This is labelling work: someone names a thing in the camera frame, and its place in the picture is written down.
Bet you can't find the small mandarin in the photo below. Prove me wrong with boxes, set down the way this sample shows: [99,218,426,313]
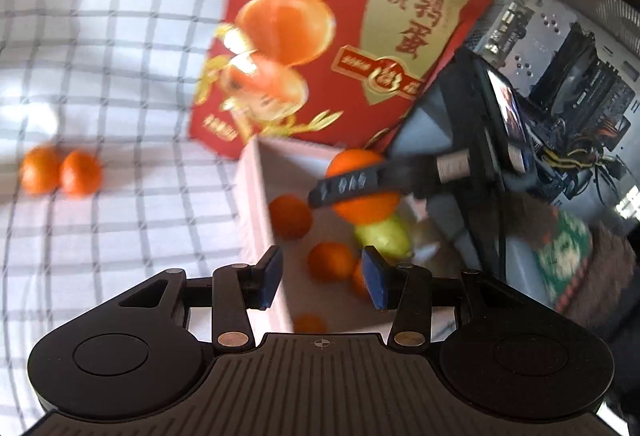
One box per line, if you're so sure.
[307,241,357,282]
[352,259,373,299]
[60,150,103,198]
[293,315,328,334]
[269,195,314,240]
[20,146,65,195]

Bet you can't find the large orange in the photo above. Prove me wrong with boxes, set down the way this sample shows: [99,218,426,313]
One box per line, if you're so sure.
[325,149,402,225]

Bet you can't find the pink cardboard box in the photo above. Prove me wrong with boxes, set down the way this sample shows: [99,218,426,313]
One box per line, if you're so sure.
[235,136,481,342]

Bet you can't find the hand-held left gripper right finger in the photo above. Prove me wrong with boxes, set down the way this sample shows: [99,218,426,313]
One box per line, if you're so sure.
[361,245,511,350]

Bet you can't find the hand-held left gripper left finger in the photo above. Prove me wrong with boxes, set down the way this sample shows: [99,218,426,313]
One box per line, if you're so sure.
[117,243,284,350]

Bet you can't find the computer case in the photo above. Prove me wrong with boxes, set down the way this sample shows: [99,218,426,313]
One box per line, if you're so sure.
[460,0,640,237]

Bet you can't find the large green pear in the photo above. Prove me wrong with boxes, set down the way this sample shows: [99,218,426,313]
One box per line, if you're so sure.
[354,213,413,259]

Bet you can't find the white checkered cloth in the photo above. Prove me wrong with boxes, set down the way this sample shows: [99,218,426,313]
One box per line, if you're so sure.
[0,0,296,436]

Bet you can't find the red snack bag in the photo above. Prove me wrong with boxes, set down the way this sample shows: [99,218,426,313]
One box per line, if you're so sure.
[189,0,503,162]

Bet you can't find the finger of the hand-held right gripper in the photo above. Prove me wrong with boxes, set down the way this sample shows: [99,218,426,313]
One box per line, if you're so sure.
[307,155,439,210]

